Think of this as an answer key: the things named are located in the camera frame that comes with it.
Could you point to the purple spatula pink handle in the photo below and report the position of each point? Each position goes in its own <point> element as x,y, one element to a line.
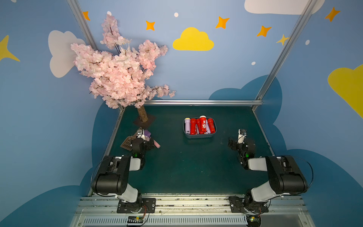
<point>149,142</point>

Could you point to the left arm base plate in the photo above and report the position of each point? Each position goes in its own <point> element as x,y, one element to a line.
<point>143,205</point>

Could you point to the brown slotted litter scoop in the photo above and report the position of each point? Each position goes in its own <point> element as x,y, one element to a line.
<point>127,143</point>

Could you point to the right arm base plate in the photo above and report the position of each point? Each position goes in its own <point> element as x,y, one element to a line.
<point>247,205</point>

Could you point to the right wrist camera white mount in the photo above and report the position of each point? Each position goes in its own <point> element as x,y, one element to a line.
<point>242,133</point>

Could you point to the horizontal aluminium frame rail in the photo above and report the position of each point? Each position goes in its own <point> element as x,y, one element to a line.
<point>222,103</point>

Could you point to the left control circuit board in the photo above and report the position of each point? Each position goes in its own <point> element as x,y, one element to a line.
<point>135,221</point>

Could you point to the right control circuit board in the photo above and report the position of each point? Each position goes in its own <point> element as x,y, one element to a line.
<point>253,221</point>

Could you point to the red flashlight white head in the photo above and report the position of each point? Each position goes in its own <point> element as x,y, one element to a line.
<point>202,124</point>

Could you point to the pink cherry blossom tree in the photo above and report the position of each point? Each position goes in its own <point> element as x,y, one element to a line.
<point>120,79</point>

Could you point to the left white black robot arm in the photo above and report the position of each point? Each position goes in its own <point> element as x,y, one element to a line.
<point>112,177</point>

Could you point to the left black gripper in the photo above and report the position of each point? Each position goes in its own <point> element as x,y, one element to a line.
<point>149,143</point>

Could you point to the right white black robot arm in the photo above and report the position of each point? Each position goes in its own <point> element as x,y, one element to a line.
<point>284,175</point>

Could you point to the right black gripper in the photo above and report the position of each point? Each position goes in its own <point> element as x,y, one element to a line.
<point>234,143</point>

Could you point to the red flashlight slanted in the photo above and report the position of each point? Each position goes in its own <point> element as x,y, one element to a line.
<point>211,125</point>

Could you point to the blue-grey plastic storage box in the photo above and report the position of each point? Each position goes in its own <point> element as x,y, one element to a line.
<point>199,136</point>

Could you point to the purple flashlight yellow head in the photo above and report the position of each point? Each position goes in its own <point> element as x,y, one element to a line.
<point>208,129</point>

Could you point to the control circuit board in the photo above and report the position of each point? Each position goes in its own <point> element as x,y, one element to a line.
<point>253,221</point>
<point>135,221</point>

